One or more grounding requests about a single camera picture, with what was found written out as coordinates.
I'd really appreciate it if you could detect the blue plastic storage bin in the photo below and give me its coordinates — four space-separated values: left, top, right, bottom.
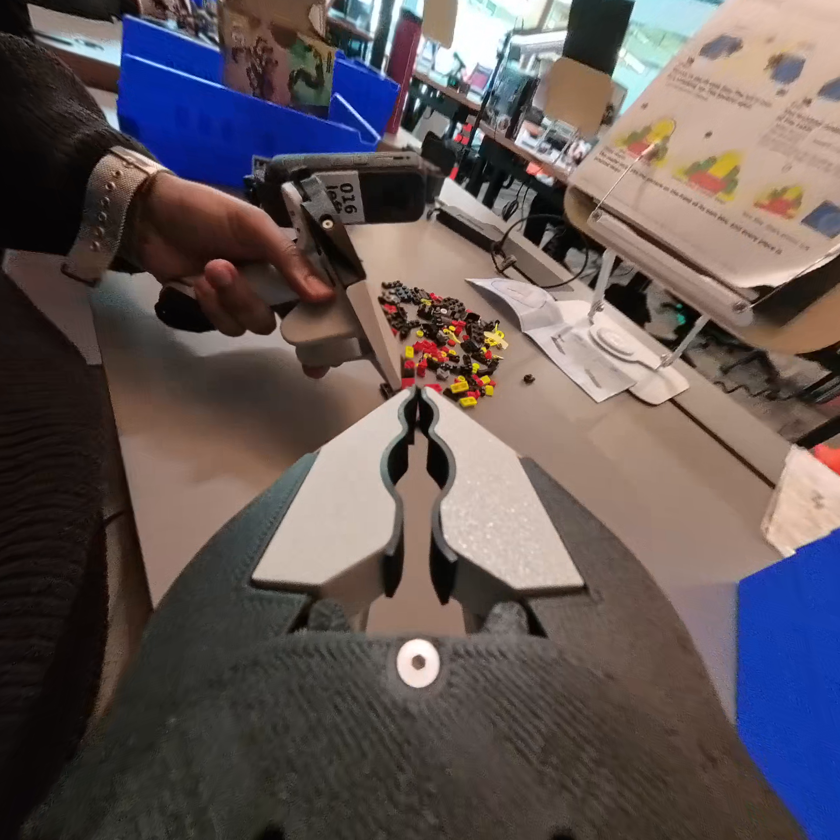
736 530 840 840
121 14 403 135
117 52 383 193

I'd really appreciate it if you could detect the tan wooden board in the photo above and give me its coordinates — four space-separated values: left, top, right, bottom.
543 58 616 137

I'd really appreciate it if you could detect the black cable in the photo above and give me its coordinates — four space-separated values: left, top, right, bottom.
491 213 595 291

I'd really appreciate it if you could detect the beige wristwatch band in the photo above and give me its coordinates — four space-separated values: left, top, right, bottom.
62 146 173 287

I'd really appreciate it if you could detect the person's left hand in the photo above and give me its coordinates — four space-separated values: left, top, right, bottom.
130 171 337 380

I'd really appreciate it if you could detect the folded paper leaflet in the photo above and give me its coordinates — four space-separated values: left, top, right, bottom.
465 277 565 333

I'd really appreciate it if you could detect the lego instruction booklet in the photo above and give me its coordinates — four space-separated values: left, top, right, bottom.
567 0 840 290

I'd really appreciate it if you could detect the person's left forearm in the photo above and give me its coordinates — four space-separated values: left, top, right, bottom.
0 33 155 273

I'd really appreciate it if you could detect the crinkled plastic bag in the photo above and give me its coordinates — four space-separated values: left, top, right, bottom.
761 445 840 557

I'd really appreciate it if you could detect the black power strip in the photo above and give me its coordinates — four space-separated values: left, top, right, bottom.
433 196 572 290

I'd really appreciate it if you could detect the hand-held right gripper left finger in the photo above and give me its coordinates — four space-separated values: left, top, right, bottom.
251 386 422 631

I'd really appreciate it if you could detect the printed cardboard box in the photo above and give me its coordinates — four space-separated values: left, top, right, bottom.
218 0 337 119

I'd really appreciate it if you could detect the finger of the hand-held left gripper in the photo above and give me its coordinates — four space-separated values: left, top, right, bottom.
281 282 396 389
357 281 404 392

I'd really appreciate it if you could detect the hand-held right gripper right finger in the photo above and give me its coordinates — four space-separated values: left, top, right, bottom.
422 386 586 632

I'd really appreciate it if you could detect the pile of lego pieces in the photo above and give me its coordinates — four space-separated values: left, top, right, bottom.
377 280 511 410

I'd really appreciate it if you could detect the white paper sheet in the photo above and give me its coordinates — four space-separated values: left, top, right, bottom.
525 298 657 404

